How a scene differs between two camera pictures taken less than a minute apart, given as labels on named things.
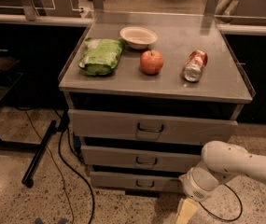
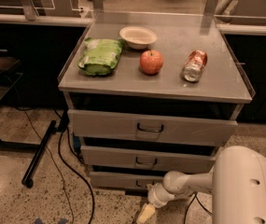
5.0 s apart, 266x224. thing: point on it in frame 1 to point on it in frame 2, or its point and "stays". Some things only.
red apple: (151, 62) stays
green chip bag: (101, 55) stays
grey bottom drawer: (137, 182) stays
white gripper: (193, 188) to (154, 196)
